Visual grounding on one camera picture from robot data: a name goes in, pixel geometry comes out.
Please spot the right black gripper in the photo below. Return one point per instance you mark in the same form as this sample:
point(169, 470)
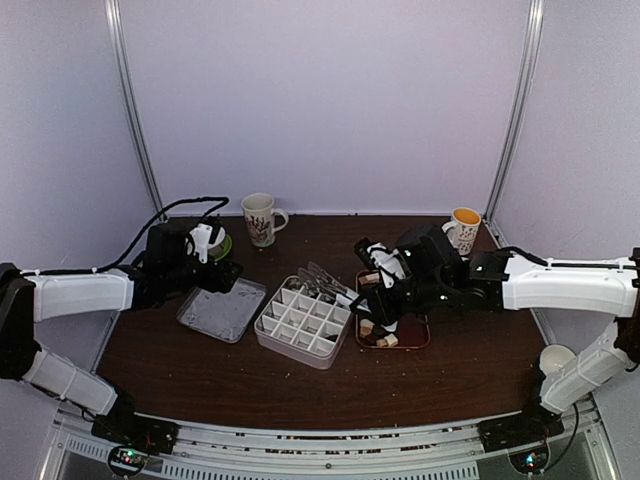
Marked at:
point(383, 312)

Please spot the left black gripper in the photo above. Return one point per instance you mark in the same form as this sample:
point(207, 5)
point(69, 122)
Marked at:
point(226, 282)

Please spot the lilac bunny tin lid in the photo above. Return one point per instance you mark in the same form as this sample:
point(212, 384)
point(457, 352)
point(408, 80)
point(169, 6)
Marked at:
point(223, 316)

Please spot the red chocolate tray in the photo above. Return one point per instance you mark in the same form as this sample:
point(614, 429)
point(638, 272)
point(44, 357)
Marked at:
point(412, 332)

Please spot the white metal tongs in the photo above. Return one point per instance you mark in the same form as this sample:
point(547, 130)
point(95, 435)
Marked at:
point(325, 285)

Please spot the lilac tin box with dividers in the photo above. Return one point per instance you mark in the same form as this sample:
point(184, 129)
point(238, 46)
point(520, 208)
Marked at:
point(302, 324)

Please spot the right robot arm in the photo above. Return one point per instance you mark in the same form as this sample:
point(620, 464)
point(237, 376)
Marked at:
point(512, 279)

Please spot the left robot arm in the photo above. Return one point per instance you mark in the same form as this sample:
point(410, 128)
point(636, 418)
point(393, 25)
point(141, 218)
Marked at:
point(31, 297)

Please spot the green saucer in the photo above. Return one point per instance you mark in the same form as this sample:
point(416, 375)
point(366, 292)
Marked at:
point(220, 251)

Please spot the white bowl on saucer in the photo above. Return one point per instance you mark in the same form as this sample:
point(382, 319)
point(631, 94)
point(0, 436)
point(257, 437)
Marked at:
point(217, 236)

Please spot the white mug yellow inside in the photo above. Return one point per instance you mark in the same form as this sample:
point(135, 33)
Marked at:
point(462, 229)

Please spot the tall floral mug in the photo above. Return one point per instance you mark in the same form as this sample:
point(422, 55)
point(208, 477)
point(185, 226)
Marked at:
point(263, 220)

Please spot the white bowl near right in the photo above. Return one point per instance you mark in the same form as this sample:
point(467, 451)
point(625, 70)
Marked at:
point(553, 357)

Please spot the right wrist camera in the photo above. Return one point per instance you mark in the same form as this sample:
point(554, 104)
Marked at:
point(377, 256)

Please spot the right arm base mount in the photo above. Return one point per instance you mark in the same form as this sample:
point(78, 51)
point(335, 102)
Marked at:
point(525, 440)

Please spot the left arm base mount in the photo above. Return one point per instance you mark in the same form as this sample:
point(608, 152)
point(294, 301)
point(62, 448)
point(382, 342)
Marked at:
point(135, 443)

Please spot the front aluminium rail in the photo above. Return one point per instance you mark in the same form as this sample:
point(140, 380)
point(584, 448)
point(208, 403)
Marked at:
point(440, 451)

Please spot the left aluminium frame post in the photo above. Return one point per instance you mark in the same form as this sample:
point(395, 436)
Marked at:
point(118, 41)

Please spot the aluminium frame post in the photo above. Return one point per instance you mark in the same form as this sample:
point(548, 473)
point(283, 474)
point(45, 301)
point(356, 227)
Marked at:
point(527, 69)
point(118, 41)

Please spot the right aluminium frame post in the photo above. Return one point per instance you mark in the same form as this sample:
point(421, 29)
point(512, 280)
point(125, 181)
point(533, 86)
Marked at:
point(527, 69)

